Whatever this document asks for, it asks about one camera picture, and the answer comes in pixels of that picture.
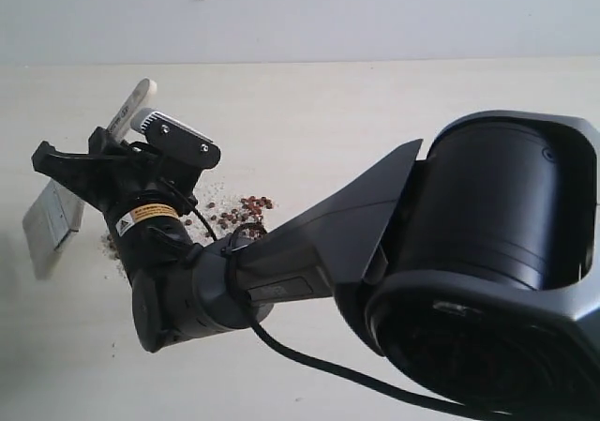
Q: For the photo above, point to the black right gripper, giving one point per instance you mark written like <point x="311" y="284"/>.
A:
<point x="118" y="176"/>

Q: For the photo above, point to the white wooden paint brush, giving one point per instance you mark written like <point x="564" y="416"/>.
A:
<point x="56" y="215"/>

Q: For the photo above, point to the grains and brown pellets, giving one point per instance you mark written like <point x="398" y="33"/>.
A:
<point x="223" y="210"/>

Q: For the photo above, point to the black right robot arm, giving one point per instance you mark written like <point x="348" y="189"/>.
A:
<point x="474" y="270"/>

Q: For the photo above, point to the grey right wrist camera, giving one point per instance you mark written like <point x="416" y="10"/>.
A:
<point x="176" y="139"/>

